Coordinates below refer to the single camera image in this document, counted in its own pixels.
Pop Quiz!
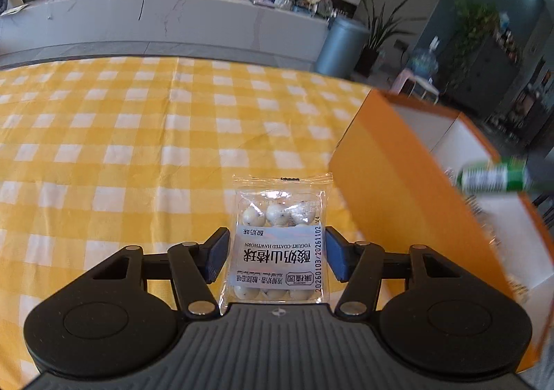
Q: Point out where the green snack packet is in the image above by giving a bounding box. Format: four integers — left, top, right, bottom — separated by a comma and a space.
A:
456, 158, 532, 195

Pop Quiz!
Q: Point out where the white round stool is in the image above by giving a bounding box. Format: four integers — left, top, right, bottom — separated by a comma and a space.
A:
411, 78, 440, 103

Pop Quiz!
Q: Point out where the blue water jug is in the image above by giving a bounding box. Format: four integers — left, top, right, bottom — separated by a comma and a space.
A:
409, 37, 440, 77

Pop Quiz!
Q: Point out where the trailing ivy plant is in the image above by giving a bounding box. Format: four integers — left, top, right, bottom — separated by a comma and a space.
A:
448, 0, 500, 88

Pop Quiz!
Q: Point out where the white marble television console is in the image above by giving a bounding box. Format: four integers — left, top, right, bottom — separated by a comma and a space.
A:
0, 0, 334, 66

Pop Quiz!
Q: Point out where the dark grey cabinet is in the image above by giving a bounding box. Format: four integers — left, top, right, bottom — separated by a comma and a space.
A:
454, 27, 554, 148

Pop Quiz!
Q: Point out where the grey trash can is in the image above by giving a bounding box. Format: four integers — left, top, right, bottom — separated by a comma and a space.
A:
315, 17, 370, 77

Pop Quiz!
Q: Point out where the long leaf potted plant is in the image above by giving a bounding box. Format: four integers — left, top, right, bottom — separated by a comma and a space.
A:
355, 0, 427, 77

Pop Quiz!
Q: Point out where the black hanging cable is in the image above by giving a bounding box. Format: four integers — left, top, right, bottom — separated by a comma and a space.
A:
125, 0, 182, 21

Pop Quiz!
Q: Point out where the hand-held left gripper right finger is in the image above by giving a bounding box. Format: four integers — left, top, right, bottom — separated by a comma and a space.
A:
325, 226, 462, 316

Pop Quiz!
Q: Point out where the pink small appliance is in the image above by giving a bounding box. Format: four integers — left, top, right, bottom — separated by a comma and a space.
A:
392, 70, 417, 93

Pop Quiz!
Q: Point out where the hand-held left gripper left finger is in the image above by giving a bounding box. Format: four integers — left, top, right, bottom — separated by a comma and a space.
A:
89, 228, 231, 318

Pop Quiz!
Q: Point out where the clear yoghurt ball packet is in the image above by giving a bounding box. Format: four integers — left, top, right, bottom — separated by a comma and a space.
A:
218, 173, 334, 316

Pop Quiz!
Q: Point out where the yellow checked tablecloth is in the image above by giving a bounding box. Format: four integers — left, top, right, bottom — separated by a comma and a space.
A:
0, 55, 537, 390

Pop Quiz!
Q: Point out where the orange cardboard box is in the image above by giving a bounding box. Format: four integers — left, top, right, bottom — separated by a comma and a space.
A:
328, 89, 554, 373

